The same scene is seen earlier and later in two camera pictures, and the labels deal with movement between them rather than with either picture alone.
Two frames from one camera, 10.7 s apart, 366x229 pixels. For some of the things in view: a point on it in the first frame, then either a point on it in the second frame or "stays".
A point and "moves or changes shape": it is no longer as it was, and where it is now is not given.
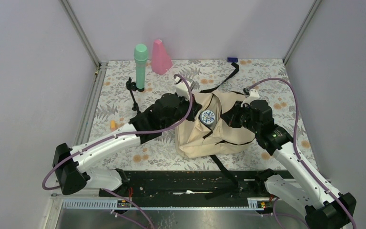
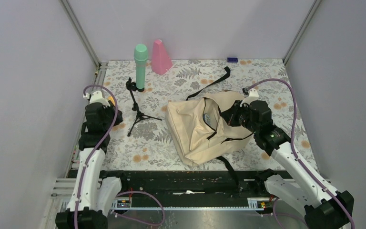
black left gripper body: [183, 111] -> [110, 111]
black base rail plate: [186, 184] stays
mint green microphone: [140, 54] stays
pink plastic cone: [161, 61] stays
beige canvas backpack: [196, 139] moves or changes shape
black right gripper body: [241, 117] stays
